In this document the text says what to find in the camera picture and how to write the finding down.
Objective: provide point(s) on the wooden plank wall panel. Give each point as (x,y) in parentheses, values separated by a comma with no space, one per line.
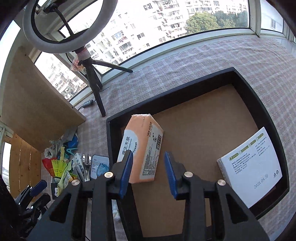
(25,166)

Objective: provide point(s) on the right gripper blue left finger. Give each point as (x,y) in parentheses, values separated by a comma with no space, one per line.
(126,168)

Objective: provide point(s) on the white paper box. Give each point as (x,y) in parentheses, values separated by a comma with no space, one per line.
(252,169)

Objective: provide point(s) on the black storage tray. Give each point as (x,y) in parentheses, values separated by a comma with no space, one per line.
(202,120)

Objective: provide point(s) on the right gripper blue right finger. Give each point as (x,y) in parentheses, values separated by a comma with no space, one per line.
(171,171)

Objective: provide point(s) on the brown cardboard panel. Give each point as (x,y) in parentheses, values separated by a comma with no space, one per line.
(32,107)

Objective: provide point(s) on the metal clip tongs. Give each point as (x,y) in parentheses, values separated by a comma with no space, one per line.
(86,161)

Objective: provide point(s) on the yellow green shuttlecock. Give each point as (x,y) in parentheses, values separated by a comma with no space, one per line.
(59,167)

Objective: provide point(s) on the pink plaid tablecloth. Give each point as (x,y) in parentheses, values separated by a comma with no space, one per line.
(267,64)

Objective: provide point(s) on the black inline cable controller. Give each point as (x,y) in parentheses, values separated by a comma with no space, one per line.
(87,104)

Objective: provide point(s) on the blue face mask packet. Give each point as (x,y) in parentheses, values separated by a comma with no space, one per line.
(99,166)

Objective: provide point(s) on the white ring light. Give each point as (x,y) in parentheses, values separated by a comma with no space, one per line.
(46,28)

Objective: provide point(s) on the orange tissue pack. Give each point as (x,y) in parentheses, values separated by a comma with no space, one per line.
(143,136)

